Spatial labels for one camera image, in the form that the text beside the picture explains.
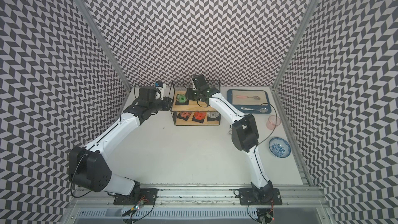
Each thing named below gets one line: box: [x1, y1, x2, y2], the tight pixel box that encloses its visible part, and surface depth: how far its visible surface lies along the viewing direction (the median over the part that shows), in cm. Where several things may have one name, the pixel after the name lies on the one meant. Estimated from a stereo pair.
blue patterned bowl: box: [268, 136, 292, 159], surface depth 88 cm
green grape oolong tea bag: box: [176, 93, 188, 103], surface depth 93 cm
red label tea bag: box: [176, 110, 193, 121], surface depth 104 cm
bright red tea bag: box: [191, 110, 207, 124], surface depth 103 cm
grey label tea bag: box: [207, 111, 220, 119], surface depth 103 cm
